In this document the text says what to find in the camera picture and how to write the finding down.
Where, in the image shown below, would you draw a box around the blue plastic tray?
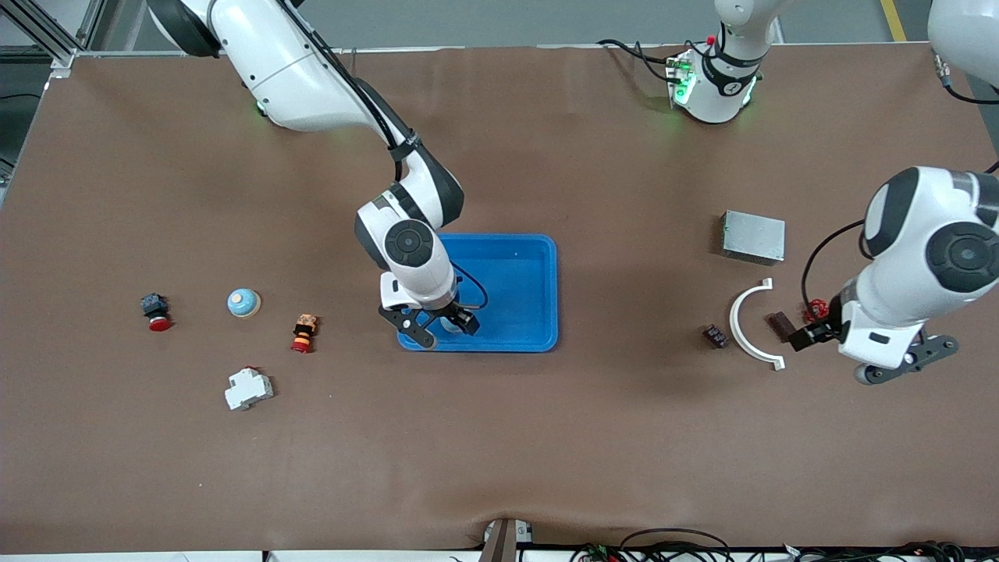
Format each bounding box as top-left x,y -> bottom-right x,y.
396,233 -> 560,354

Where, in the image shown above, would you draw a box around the grey metal power supply box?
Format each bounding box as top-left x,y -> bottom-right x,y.
720,210 -> 787,266

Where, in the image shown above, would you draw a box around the brown table cover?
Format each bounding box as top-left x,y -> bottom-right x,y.
0,43 -> 999,555

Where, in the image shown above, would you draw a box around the red orange emergency stop button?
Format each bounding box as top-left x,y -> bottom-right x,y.
291,314 -> 320,354

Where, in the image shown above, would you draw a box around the white circuit breaker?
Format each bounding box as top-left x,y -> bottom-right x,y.
224,366 -> 275,412

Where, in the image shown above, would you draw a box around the white table edge panel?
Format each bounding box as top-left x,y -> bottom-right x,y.
265,551 -> 478,562
0,551 -> 262,562

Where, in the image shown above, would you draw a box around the red push button black base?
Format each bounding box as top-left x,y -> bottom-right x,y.
140,293 -> 173,333

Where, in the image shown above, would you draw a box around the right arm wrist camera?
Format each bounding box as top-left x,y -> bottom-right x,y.
379,304 -> 438,350

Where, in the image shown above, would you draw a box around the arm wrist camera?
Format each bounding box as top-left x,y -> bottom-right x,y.
853,334 -> 960,386
379,304 -> 438,350

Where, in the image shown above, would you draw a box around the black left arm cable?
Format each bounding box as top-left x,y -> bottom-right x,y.
802,59 -> 999,325

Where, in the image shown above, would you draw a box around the white curved plastic bracket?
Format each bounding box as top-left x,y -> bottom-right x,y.
729,278 -> 787,372

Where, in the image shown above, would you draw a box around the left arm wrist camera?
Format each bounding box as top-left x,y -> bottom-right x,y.
853,334 -> 960,386

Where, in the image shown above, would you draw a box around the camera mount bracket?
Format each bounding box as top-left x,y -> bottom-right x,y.
478,517 -> 536,562

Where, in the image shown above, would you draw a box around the black looped cable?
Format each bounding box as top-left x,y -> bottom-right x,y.
619,528 -> 732,562

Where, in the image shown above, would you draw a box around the black cable bundle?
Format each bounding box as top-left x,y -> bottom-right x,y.
784,540 -> 972,562

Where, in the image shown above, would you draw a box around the black left arm base cables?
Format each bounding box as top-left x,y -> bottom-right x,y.
597,37 -> 688,83

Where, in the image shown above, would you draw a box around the aluminium frame profile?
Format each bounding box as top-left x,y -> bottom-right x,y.
0,0 -> 106,79

